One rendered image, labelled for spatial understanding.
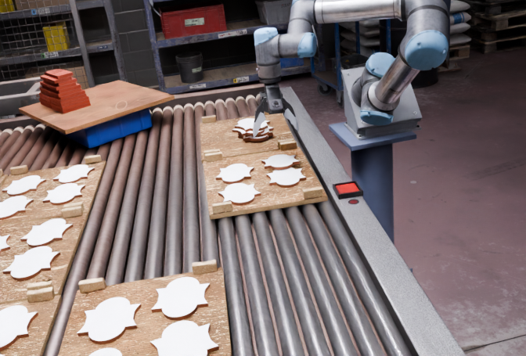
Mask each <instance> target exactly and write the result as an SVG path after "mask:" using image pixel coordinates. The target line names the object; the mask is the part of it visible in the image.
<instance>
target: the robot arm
mask: <svg viewBox="0 0 526 356"><path fill-rule="evenodd" d="M394 18H398V19H400V20H401V21H407V31H406V35H405V37H404V38H403V39H402V41H401V43H400V44H399V47H398V55H397V57H396V58H394V57H393V56H392V55H390V54H388V53H385V52H378V53H375V54H373V55H371V56H370V57H369V59H368V60H367V61H366V66H365V68H364V71H363V72H362V76H360V77H358V78H357V79H356V80H355V82H354V83H353V85H352V87H351V97H352V99H353V101H354V103H355V104H356V105H357V106H359V107H360V108H361V110H360V118H361V120H362V121H364V122H365V123H367V124H372V125H387V124H390V123H391V122H392V121H393V118H394V116H393V112H394V110H395V108H396V107H397V106H398V104H399V103H400V100H401V94H402V93H403V92H404V91H405V89H406V88H407V87H408V86H409V84H410V83H411V82H412V81H413V79H414V78H415V77H416V75H417V74H418V73H419V72H420V71H421V70H431V69H432V67H433V68H436V67H438V66H440V65H441V64H442V63H443V62H444V61H445V58H446V56H447V51H448V48H449V44H448V18H449V11H448V8H447V5H446V4H445V2H444V1H443V0H293V1H292V6H291V7H290V19H289V24H288V30H287V34H278V32H277V30H276V28H274V27H266V28H261V29H258V30H256V31H255V32H254V43H255V44H254V46H255V51H256V58H257V65H258V68H256V71H258V76H259V81H260V82H261V83H264V85H265V91H264V92H260V99H261V104H260V105H259V106H258V107H257V109H256V111H255V116H254V126H253V136H254V138H255V137H256V136H257V134H258V130H259V129H260V128H261V124H262V123H263V122H264V121H265V119H266V117H265V115H264V111H265V112H266V113H269V115H270V114H277V113H283V116H284V117H285V118H286V119H288V120H289V121H290V123H291V124H292V125H293V126H294V128H295V130H296V131H299V127H298V122H297V118H296V116H295V113H294V109H293V107H292V106H291V105H290V104H289V103H288V102H287V101H286V100H285V99H284V98H283V93H282V92H281V91H280V89H279V84H278V83H277V84H276V82H278V81H280V80H281V75H280V74H281V66H280V58H304V57H312V56H314V55H315V53H316V48H317V47H316V45H317V42H316V36H315V34H313V33H311V32H312V24H318V23H339V22H351V21H362V20H383V19H394ZM283 110H284V112H283Z"/></svg>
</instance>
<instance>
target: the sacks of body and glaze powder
mask: <svg viewBox="0 0 526 356"><path fill-rule="evenodd" d="M469 8H470V5H469V4H467V3H465V2H461V1H457V0H451V6H450V12H449V15H450V46H449V52H455V53H454V56H450V57H449V60H455V59H464V58H469V57H470V56H469V54H470V45H469V44H467V42H469V41H471V38H470V37H468V36H467V35H465V34H463V33H462V32H464V31H467V30H468V29H469V28H470V25H469V24H467V23H466V22H467V21H468V20H470V19H471V15H469V14H468V13H466V12H464V11H465V10H467V9H469ZM338 24H339V25H341V26H342V27H344V28H346V29H345V30H343V31H342V32H341V33H340V35H341V36H343V37H344V38H345V39H344V40H343V41H342V42H341V43H340V46H342V47H341V56H348V55H352V54H356V36H355V21H351V22H339V23H338ZM378 24H379V20H362V21H359V37H360V54H361V55H363V56H367V57H370V56H371V55H373V54H375V53H378V52H380V28H379V27H378Z"/></svg>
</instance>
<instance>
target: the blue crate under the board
mask: <svg viewBox="0 0 526 356"><path fill-rule="evenodd" d="M150 108H151V107H149V108H146V109H143V110H139V111H136V112H134V113H130V114H127V115H124V116H122V117H118V118H115V119H113V120H109V121H106V122H102V123H100V124H96V125H93V126H91V127H88V128H84V129H81V130H79V131H75V132H72V133H70V134H67V135H65V134H64V133H62V132H59V133H60V134H61V135H63V136H65V137H67V138H69V139H71V140H73V141H75V142H78V143H80V144H82V145H83V146H86V147H88V148H89V149H91V148H94V147H96V146H100V145H102V144H105V143H108V142H111V141H113V140H116V139H119V138H123V137H124V136H127V135H131V134H134V133H136V132H138V131H142V130H145V129H147V128H151V127H152V126H153V124H152V120H151V116H150Z"/></svg>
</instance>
